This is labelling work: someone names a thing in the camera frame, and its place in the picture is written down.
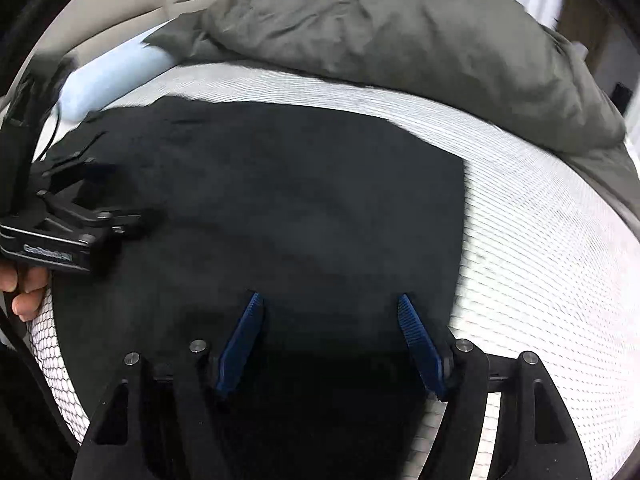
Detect black pants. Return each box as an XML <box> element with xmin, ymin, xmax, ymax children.
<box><xmin>49</xmin><ymin>96</ymin><xmax>465</xmax><ymax>479</ymax></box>

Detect person's left hand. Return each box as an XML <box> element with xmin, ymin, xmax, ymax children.
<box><xmin>0</xmin><ymin>260</ymin><xmax>50</xmax><ymax>322</ymax></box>

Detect light blue pillow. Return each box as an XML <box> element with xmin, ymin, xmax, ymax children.
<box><xmin>58</xmin><ymin>36</ymin><xmax>178</xmax><ymax>122</ymax></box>

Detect white patterned mattress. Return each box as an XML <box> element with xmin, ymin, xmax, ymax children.
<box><xmin>32</xmin><ymin>62</ymin><xmax>639</xmax><ymax>479</ymax></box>

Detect dark grey duvet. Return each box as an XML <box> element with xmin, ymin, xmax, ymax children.
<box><xmin>148</xmin><ymin>0</ymin><xmax>639</xmax><ymax>229</ymax></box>

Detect black cable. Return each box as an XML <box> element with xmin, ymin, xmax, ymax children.
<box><xmin>41</xmin><ymin>98</ymin><xmax>64</xmax><ymax>162</ymax></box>

